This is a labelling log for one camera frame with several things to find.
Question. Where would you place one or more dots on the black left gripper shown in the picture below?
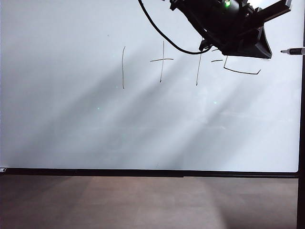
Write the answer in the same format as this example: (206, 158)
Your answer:
(252, 46)

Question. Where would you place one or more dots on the white marker pen black cap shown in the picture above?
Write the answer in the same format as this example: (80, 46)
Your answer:
(295, 51)

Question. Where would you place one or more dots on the white whiteboard with black frame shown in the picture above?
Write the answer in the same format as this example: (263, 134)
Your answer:
(71, 107)

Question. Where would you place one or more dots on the small white plastic end piece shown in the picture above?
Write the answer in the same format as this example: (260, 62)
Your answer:
(3, 170)

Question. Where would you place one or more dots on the black whiteboard stand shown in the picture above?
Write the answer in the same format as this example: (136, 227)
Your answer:
(301, 202)

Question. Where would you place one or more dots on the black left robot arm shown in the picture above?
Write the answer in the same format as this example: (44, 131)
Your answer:
(209, 14)

